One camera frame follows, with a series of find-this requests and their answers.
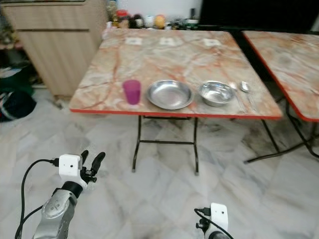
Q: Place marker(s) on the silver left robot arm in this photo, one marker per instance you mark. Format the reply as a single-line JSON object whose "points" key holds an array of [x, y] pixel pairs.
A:
{"points": [[55, 214]]}

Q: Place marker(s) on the purple plastic cup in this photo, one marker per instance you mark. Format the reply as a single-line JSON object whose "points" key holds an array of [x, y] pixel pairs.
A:
{"points": [[131, 92]]}

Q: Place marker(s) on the dark green bag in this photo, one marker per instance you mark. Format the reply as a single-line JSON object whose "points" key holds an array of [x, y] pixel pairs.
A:
{"points": [[16, 102]]}

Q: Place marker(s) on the shallow steel plate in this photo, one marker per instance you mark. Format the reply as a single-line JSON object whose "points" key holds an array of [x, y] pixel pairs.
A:
{"points": [[170, 94]]}

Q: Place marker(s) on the light wooden cabinet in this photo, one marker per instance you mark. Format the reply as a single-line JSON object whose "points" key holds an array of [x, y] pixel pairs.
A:
{"points": [[62, 55]]}

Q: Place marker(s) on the white paper card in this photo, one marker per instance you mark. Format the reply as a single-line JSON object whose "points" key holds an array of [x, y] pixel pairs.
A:
{"points": [[167, 42], [133, 41], [212, 42]]}

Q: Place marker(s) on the marble pattern folding table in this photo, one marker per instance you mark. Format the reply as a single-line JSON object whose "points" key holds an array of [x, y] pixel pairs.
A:
{"points": [[289, 59], [174, 60]]}

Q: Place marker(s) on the steel bowl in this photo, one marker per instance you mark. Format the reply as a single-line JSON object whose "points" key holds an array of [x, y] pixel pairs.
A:
{"points": [[217, 93]]}

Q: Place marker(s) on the red lidded jar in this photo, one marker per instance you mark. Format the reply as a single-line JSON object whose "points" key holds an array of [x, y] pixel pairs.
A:
{"points": [[122, 18]]}

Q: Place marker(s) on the steel spoon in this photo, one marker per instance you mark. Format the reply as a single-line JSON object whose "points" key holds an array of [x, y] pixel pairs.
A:
{"points": [[244, 87]]}

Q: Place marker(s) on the white small figurine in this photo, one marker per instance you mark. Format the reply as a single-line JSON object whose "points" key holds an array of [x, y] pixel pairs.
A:
{"points": [[149, 21]]}

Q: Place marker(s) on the yellow round figurine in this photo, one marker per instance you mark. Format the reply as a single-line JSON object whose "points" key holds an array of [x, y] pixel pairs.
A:
{"points": [[159, 21]]}

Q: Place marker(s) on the black television screen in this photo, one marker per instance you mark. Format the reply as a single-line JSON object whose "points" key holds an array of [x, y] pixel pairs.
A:
{"points": [[259, 12]]}

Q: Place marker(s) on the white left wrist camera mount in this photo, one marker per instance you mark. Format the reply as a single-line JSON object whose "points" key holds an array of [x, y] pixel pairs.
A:
{"points": [[69, 168]]}

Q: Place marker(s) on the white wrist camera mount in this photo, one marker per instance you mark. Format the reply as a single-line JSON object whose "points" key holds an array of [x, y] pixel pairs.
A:
{"points": [[219, 217], [69, 168]]}

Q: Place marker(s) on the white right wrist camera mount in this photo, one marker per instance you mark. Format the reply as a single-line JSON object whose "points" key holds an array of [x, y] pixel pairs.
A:
{"points": [[219, 217]]}

